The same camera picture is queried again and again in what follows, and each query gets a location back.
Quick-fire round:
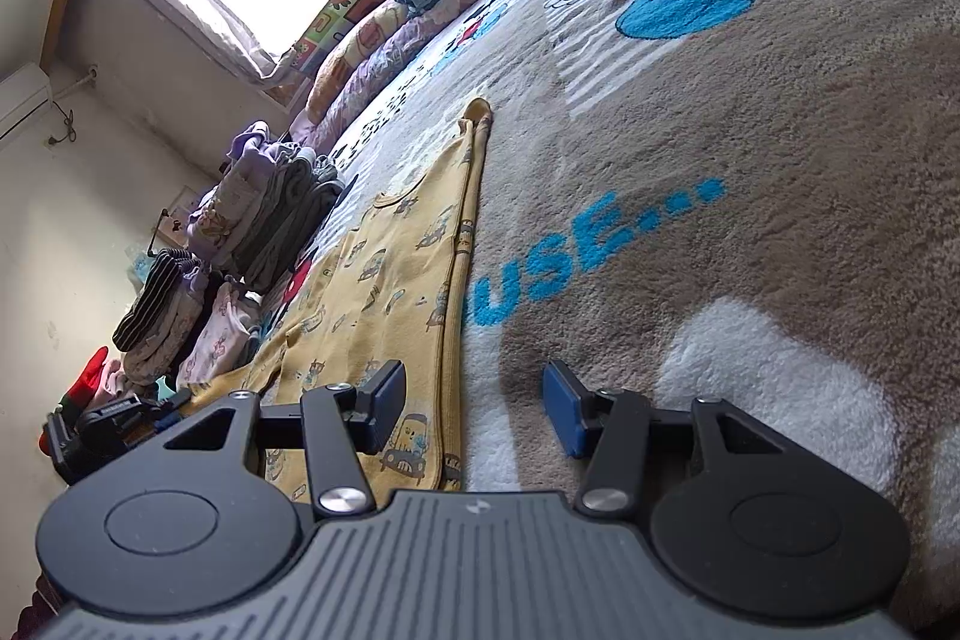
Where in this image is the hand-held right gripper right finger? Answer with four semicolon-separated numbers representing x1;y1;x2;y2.
542;359;793;519

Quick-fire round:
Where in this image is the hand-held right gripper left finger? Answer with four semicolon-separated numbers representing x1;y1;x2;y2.
159;359;407;519

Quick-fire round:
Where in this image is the yellow printed long-sleeve shirt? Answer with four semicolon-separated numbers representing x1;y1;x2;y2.
187;98;494;506

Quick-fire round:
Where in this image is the small pile of folded clothes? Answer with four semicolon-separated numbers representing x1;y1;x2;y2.
122;256;209;380

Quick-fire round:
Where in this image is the stack of grey folded clothes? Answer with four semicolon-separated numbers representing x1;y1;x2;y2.
229;151;347;290

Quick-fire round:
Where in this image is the red cloth item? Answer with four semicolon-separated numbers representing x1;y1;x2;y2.
63;346;112;403

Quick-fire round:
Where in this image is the black white striped folded garment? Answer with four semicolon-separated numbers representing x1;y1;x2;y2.
112;248;179;350

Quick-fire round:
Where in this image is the pink printed folded garment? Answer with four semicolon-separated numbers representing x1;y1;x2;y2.
176;282;265;387

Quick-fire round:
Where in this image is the purple floral folded garment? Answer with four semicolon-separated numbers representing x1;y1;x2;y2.
186;121;280;268

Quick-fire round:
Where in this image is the cartoon mouse printed blanket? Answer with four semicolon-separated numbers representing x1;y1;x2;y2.
247;0;960;627

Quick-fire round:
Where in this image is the row of purple pillows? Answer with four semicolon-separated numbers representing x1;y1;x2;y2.
289;0;550;155

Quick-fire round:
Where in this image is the white air conditioner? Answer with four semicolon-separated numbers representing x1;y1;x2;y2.
0;61;53;141

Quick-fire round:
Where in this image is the orange cartoon printed pillow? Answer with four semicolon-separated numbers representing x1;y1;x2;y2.
305;0;413;118

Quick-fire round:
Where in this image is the pale window curtain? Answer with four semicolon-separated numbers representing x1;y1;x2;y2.
88;0;302;103

